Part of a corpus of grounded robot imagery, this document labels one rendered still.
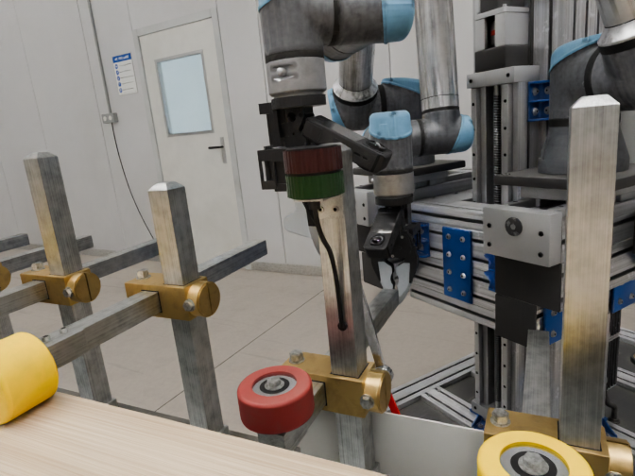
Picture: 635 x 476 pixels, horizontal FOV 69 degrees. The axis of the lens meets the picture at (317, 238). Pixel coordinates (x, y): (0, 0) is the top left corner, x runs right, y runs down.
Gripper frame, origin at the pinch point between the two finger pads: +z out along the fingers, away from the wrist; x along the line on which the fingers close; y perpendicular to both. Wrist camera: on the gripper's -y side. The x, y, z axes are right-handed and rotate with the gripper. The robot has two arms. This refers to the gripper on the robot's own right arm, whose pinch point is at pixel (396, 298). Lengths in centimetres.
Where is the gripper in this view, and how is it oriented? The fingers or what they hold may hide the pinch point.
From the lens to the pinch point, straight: 92.0
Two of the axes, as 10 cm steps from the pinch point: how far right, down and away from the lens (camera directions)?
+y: 4.3, -2.5, 8.7
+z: 0.9, 9.7, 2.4
